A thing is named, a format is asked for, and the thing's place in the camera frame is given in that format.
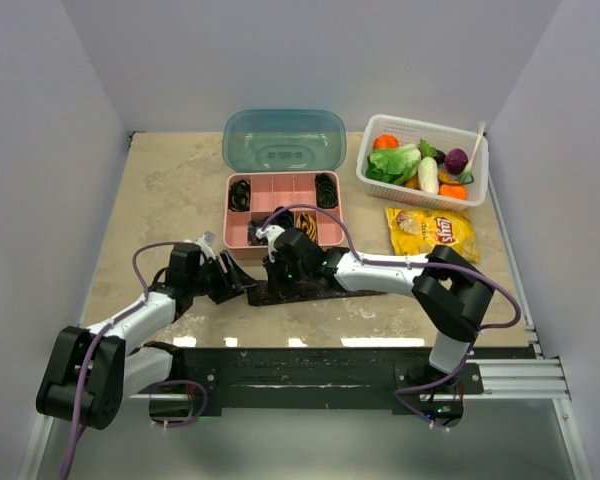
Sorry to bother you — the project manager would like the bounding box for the yellow toy vegetable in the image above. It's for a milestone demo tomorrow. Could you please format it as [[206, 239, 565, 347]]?
[[404, 171, 456, 190]]

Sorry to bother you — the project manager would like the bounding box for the dark dotted rolled tie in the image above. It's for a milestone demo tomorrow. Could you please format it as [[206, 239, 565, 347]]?
[[314, 173, 338, 209]]

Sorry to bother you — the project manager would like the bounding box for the orange toy carrot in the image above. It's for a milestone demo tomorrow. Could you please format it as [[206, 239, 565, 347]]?
[[439, 184, 468, 200]]

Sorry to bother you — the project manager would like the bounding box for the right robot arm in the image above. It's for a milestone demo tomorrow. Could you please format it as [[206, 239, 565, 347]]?
[[256, 225, 494, 393]]

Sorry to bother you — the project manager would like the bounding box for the yellow patterned rolled tie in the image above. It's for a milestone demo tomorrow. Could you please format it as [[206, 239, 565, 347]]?
[[295, 212, 319, 244]]

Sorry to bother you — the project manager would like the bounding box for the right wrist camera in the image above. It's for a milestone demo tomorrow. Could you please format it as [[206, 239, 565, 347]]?
[[256, 224, 285, 251]]

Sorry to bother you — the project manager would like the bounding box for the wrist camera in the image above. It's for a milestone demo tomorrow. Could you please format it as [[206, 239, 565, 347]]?
[[256, 224, 285, 251], [183, 231, 216, 260]]

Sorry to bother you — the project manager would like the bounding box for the maroon blue-flowered tie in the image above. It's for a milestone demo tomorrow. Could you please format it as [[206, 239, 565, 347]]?
[[247, 280, 382, 307]]

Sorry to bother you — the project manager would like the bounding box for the yellow chips bag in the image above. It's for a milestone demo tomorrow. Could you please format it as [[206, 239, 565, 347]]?
[[385, 207, 481, 263]]

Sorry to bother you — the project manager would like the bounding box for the purple toy cabbage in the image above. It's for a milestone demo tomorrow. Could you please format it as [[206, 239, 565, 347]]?
[[444, 148, 469, 176]]

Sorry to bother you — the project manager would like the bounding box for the orange toy pumpkin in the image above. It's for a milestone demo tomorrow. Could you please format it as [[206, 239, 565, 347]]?
[[373, 134, 400, 150]]

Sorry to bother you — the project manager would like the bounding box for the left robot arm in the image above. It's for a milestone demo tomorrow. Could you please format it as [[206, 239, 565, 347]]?
[[35, 238, 256, 430]]

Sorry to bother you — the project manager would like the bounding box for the dark toy eggplant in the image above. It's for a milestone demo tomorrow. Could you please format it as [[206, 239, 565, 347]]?
[[419, 139, 446, 165]]

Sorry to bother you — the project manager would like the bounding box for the black gold patterned rolled tie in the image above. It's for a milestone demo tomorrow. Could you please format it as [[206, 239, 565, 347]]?
[[228, 180, 251, 212]]

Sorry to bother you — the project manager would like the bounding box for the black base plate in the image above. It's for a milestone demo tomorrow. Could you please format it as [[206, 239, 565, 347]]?
[[67, 342, 484, 426]]

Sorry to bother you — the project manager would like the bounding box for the white toy cabbage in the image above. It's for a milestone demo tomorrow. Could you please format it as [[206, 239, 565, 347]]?
[[417, 157, 439, 195]]

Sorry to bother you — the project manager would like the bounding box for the navy orange floral rolled tie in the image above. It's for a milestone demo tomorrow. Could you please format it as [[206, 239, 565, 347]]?
[[247, 217, 268, 247]]

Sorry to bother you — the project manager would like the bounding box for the dark green rolled tie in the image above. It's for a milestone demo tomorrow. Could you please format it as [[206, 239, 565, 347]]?
[[271, 206, 295, 230]]

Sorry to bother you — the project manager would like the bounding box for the teal translucent plastic lid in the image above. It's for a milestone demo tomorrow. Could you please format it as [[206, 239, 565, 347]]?
[[222, 109, 347, 173]]

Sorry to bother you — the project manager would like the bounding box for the white plastic basket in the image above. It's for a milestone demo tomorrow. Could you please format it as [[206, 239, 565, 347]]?
[[356, 114, 489, 211]]

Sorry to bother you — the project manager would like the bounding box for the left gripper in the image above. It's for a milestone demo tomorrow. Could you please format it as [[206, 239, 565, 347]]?
[[189, 251, 256, 305]]

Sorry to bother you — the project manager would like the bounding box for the pink divided organizer box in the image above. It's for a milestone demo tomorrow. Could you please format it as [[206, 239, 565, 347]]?
[[223, 171, 344, 259]]

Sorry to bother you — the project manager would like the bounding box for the purple cable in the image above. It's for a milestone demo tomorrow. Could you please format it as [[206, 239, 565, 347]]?
[[58, 241, 210, 480], [259, 204, 523, 434]]

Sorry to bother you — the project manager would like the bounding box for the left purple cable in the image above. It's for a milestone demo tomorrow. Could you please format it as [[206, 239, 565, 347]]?
[[58, 241, 210, 480]]

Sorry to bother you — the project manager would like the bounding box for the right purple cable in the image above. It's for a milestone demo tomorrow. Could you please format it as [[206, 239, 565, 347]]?
[[259, 204, 523, 434]]

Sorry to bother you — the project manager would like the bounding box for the green toy lettuce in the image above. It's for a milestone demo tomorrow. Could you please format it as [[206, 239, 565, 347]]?
[[365, 144, 422, 185]]

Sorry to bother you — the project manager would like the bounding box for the toy green onion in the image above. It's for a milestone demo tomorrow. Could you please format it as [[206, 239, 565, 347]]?
[[457, 120, 486, 185]]

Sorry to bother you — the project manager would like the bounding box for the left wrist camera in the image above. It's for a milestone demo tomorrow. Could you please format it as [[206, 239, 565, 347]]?
[[183, 231, 216, 260]]

